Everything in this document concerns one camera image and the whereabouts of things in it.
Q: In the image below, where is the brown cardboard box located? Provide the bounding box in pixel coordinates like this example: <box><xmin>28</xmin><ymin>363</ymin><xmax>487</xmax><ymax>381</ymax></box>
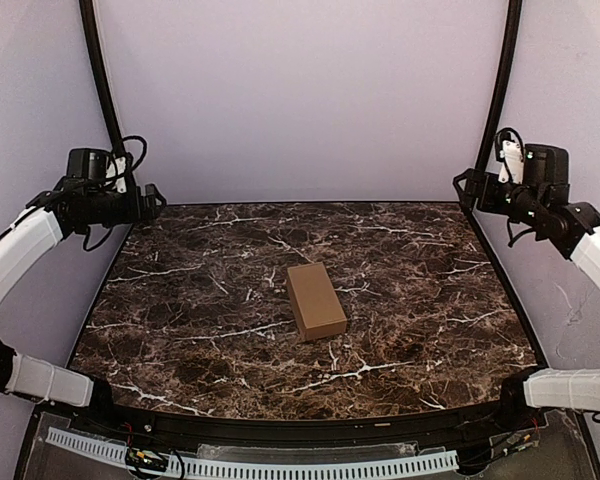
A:
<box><xmin>286</xmin><ymin>263</ymin><xmax>347</xmax><ymax>342</ymax></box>

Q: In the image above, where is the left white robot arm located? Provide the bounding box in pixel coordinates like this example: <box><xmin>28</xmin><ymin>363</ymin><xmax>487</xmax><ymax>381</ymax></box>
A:
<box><xmin>0</xmin><ymin>148</ymin><xmax>167</xmax><ymax>408</ymax></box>

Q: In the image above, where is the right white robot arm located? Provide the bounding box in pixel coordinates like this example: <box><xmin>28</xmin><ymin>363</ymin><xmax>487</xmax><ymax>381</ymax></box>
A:
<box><xmin>453</xmin><ymin>141</ymin><xmax>600</xmax><ymax>421</ymax></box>

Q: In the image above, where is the small green circuit board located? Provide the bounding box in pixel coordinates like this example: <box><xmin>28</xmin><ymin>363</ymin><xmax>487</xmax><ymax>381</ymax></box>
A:
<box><xmin>125</xmin><ymin>447</ymin><xmax>169</xmax><ymax>472</ymax></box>

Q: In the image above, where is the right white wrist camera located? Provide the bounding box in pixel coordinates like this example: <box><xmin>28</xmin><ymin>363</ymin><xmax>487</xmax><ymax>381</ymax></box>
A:
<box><xmin>494</xmin><ymin>127</ymin><xmax>525</xmax><ymax>184</ymax></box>

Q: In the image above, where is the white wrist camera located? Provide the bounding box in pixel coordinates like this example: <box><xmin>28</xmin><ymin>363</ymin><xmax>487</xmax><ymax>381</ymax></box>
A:
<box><xmin>494</xmin><ymin>127</ymin><xmax>525</xmax><ymax>184</ymax></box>
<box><xmin>103</xmin><ymin>135</ymin><xmax>148</xmax><ymax>194</ymax></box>

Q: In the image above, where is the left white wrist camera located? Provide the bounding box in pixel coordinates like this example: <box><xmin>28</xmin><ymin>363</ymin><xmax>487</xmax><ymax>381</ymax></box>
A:
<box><xmin>103</xmin><ymin>135</ymin><xmax>148</xmax><ymax>194</ymax></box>

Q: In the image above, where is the left black frame post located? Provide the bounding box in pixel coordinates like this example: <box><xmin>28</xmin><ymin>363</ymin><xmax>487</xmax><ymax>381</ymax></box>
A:
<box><xmin>78</xmin><ymin>0</ymin><xmax>126</xmax><ymax>157</ymax></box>

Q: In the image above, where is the black frame post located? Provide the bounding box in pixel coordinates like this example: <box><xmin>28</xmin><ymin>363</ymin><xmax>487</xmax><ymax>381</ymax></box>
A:
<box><xmin>475</xmin><ymin>0</ymin><xmax>523</xmax><ymax>171</ymax></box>
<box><xmin>78</xmin><ymin>0</ymin><xmax>126</xmax><ymax>157</ymax></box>

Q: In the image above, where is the right black frame post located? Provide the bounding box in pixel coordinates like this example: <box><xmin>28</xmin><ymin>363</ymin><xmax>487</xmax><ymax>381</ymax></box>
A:
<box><xmin>475</xmin><ymin>0</ymin><xmax>523</xmax><ymax>171</ymax></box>

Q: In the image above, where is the black front table rail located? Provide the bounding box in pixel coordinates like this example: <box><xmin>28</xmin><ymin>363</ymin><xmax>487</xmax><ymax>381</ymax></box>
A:
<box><xmin>56</xmin><ymin>401</ymin><xmax>547</xmax><ymax>452</ymax></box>

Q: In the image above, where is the white slotted cable duct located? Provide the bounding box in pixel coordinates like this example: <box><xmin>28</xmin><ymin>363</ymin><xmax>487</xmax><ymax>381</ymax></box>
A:
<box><xmin>45</xmin><ymin>427</ymin><xmax>459</xmax><ymax>479</ymax></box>

